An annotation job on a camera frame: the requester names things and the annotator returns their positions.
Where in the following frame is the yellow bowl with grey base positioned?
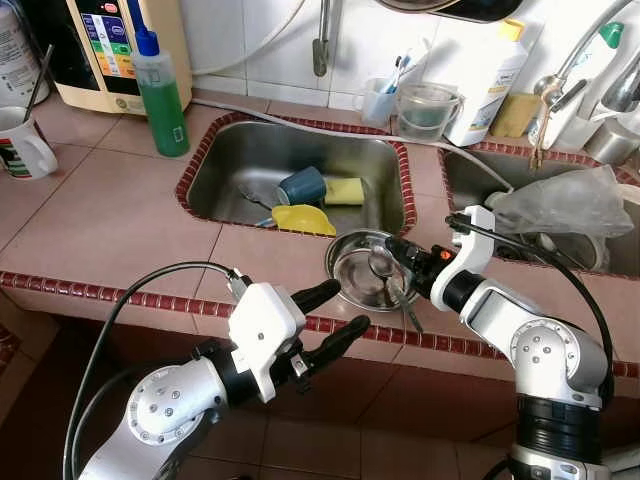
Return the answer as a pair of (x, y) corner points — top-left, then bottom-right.
(270, 203), (338, 238)

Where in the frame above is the clear plastic tub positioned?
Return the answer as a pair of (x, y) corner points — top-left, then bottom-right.
(395, 82), (463, 141)

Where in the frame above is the chrome swivel faucet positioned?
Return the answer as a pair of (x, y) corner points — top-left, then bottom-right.
(530, 0), (640, 171)

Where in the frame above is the clear toothbrush cup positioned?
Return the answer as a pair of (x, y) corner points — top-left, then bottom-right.
(360, 77), (399, 126)

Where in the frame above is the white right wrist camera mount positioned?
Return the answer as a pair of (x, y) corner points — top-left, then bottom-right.
(430, 205), (496, 311)

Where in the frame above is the white wall hose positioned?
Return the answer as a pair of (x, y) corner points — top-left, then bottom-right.
(190, 0), (321, 78)

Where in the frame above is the green dish soap bottle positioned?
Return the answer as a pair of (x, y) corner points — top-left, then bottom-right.
(130, 28), (191, 158)

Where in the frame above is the tan scrubbing sponge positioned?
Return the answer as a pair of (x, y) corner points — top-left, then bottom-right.
(490, 92), (541, 139)

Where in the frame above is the steel cup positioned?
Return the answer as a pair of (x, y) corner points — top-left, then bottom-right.
(583, 120), (640, 166)

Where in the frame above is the stainless steel sink basin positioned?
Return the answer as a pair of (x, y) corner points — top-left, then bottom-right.
(440, 148), (640, 279)
(185, 120), (406, 236)

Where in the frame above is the steel spoon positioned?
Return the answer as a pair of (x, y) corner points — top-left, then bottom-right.
(368, 250), (396, 281)

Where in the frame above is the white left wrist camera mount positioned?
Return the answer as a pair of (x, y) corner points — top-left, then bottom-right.
(228, 283), (306, 404)

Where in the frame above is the white detergent bottle yellow cap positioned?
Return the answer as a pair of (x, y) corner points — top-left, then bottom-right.
(445, 20), (529, 148)

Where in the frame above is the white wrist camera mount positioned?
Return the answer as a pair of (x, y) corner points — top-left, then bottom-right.
(430, 205), (496, 311)
(228, 283), (306, 404)

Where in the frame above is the clear plastic bag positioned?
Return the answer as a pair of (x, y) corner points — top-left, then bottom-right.
(487, 165), (636, 238)

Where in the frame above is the teal plastic mug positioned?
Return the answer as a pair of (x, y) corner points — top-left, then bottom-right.
(275, 166), (329, 208)

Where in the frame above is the yellow dish sponge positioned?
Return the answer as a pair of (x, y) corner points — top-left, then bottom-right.
(323, 177), (366, 207)

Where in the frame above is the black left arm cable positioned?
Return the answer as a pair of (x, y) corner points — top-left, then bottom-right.
(62, 262), (251, 480)

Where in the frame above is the round steel plate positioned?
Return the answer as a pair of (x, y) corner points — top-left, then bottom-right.
(325, 230), (421, 313)

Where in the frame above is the steel fork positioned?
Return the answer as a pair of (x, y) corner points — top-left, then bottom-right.
(235, 185), (276, 213)

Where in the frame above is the chrome wall tap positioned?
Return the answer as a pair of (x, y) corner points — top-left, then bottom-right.
(310, 0), (343, 79)

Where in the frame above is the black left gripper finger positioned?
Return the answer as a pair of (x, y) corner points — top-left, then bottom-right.
(290, 280), (343, 316)
(305, 317), (371, 376)

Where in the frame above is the dark hanging pan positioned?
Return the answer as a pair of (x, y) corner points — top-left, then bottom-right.
(375, 0), (521, 24)

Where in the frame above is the large white plastic jug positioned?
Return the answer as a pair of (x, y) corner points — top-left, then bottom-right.
(0, 0), (51, 106)

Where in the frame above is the steel knife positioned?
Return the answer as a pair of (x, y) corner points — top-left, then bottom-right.
(388, 278), (426, 336)

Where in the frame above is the beige water purifier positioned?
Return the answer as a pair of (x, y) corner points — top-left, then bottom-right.
(20, 0), (193, 116)

